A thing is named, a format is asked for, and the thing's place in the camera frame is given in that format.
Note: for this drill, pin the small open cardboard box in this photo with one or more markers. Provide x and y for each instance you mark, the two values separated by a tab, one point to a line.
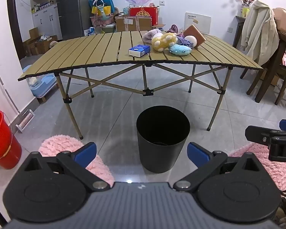
157	27

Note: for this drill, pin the blue gift bag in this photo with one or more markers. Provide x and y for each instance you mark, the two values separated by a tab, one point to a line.
107	2

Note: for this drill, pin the red plastic bucket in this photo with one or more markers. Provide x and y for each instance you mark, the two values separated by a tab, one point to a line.
2	148

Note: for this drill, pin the brown sponge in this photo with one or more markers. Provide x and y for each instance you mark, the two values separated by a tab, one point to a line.
195	34

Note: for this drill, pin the dark green box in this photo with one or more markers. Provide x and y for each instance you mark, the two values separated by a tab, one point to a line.
108	28

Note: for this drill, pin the brown plush toy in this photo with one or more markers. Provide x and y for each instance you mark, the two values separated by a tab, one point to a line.
53	44

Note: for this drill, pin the light blue litter box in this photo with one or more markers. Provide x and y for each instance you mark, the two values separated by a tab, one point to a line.
45	83

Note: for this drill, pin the grey refrigerator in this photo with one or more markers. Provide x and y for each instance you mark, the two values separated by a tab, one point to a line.
71	9

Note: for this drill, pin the pink fabric toy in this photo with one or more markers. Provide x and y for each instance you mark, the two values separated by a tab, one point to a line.
97	21

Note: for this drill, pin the tan slatted folding table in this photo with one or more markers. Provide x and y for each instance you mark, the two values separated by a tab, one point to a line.
97	50

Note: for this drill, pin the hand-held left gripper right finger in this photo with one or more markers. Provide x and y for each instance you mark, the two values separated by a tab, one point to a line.
196	155

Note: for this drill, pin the yellow label vase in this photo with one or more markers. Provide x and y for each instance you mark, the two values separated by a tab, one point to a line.
245	11

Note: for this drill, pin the red gift box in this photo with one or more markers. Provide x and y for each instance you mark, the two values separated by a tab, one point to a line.
143	13

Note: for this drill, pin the cream hooded jacket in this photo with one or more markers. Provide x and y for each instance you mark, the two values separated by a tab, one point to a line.
257	33

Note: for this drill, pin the yellow gift bag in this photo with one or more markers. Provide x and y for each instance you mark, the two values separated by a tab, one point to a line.
94	10

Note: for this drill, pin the large taped cardboard box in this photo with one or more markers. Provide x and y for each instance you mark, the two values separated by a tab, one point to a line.
133	23

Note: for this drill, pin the white cabinet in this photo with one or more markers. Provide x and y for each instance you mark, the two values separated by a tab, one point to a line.
45	21

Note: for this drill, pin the open cardboard floor box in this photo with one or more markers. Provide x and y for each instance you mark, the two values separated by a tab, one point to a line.
41	45

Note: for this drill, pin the black trash bin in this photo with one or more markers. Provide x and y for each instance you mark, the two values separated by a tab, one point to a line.
157	157

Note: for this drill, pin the white wall panel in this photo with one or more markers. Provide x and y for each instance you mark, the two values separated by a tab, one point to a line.
200	20

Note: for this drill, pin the yellow white plush lamb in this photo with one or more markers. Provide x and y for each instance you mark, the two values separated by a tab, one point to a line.
162	41

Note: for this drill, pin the dark wooden side table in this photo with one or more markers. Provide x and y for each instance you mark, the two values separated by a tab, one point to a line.
238	28

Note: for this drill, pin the pink fluffy cloth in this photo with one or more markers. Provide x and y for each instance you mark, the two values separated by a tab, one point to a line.
147	37

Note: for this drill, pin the purple knitted cloth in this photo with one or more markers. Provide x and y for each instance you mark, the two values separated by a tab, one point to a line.
187	44

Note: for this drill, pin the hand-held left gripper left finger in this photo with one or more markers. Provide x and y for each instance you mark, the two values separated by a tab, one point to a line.
87	153

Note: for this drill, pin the white wall switch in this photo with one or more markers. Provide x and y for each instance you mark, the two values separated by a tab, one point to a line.
230	29

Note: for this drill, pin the white wall socket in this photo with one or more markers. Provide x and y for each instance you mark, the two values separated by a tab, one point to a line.
162	2

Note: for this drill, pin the blue plush toy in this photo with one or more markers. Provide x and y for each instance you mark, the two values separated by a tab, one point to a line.
180	50

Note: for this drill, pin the blue and white bag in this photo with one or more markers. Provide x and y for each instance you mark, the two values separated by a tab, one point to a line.
89	32

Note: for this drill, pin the teal plastic toy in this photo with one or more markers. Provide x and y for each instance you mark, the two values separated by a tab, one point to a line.
104	15

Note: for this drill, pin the blue and white box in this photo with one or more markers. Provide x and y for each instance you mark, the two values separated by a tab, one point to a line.
139	50

